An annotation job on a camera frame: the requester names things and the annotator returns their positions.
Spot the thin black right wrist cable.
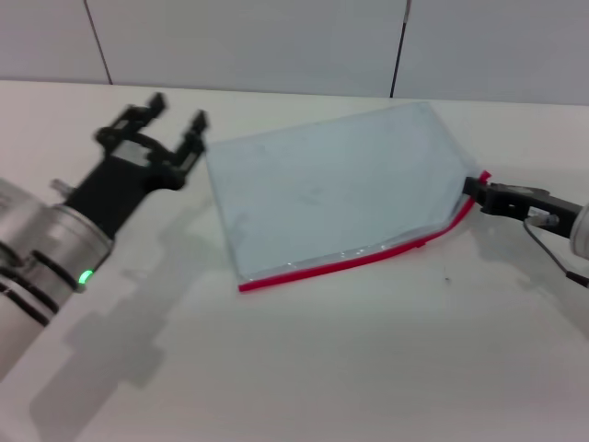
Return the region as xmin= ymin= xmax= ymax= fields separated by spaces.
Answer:
xmin=523 ymin=215 xmax=589 ymax=289

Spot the clear document bag red zipper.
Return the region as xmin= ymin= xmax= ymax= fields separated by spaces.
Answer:
xmin=204 ymin=100 xmax=492 ymax=295

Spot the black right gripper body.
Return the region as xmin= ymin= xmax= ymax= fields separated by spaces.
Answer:
xmin=479 ymin=181 xmax=583 ymax=239

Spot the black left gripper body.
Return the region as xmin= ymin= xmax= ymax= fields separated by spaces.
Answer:
xmin=67 ymin=134 xmax=186 ymax=241

